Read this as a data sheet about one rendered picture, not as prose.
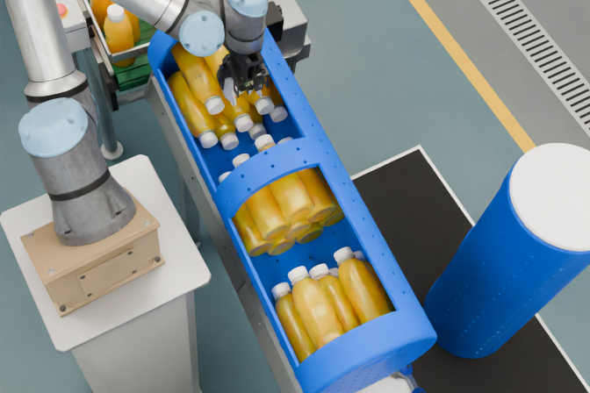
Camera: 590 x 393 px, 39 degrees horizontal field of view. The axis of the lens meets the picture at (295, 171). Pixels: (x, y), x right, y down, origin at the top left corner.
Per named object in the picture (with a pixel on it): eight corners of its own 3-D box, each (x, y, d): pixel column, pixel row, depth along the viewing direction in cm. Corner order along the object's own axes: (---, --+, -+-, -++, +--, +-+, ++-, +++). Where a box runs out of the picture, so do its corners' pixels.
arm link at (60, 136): (42, 203, 144) (9, 133, 138) (47, 172, 156) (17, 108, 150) (108, 179, 145) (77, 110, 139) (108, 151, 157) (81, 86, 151)
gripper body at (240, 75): (235, 101, 173) (237, 66, 163) (219, 69, 177) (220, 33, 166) (269, 89, 175) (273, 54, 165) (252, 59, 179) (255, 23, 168)
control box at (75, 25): (51, 59, 201) (44, 33, 192) (26, -2, 209) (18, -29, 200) (91, 46, 204) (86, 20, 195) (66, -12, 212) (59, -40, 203)
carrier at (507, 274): (527, 321, 271) (464, 258, 279) (651, 204, 194) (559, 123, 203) (468, 377, 260) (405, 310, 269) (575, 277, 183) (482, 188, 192)
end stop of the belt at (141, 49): (113, 63, 208) (112, 56, 206) (112, 60, 209) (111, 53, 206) (259, 17, 219) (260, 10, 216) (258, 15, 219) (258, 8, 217)
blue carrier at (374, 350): (303, 418, 172) (315, 385, 147) (152, 89, 206) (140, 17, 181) (422, 360, 179) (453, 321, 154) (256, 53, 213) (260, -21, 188)
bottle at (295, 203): (316, 212, 175) (281, 146, 182) (315, 200, 169) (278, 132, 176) (286, 226, 174) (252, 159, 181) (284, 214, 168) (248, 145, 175)
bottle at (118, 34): (124, 42, 218) (118, -2, 202) (141, 58, 216) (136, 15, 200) (104, 56, 215) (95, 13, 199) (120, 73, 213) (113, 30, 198)
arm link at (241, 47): (219, 18, 163) (258, 7, 165) (219, 33, 166) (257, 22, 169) (235, 47, 159) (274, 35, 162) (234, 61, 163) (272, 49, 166)
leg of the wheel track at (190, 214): (186, 252, 288) (181, 166, 233) (180, 238, 290) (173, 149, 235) (202, 246, 289) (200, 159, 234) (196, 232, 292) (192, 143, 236)
